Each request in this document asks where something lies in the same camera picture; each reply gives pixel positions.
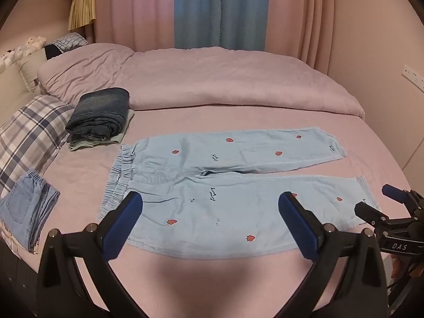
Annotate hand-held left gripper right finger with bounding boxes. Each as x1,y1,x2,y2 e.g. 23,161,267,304
278,191,389,318

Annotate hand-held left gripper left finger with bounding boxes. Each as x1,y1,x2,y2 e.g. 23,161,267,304
36,190,149,318

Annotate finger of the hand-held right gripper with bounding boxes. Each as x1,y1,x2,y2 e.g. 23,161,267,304
382,184,424,210
354,201,393,231

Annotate light blue strawberry pants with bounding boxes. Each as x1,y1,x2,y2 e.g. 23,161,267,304
97,126,381,257

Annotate person's right hand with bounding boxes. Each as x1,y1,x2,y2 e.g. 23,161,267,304
390,254,404,279

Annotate pink bed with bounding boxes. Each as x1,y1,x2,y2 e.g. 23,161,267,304
7,106,414,318

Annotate folded pale green garment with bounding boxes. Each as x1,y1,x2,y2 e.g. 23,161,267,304
68,109,136,152

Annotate folded light blue jeans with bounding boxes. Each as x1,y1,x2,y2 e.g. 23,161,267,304
0,169,61,255

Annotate folded dark denim jeans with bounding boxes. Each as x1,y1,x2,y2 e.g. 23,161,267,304
65,87,130,142

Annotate plaid pillow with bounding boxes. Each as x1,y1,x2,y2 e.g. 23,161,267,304
0,94,75,199

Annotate pink duvet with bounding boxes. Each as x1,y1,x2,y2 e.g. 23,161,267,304
36,42,366,120

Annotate cream pillow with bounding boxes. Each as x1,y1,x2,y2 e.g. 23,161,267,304
0,51,45,130

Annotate blue striped pillow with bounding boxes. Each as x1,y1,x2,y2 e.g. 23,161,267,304
45,32,89,59

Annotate pink curtain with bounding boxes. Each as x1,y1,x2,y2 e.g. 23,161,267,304
93,0,342,73

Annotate white plush toy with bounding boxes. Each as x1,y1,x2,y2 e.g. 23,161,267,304
0,35,47,70

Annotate yellow pleated cloth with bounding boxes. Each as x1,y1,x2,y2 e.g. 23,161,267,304
68,0,96,31

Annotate blue curtain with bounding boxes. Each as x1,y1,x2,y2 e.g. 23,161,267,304
174,0,270,51

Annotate white wall socket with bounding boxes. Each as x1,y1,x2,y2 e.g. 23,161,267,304
401,64,424,92

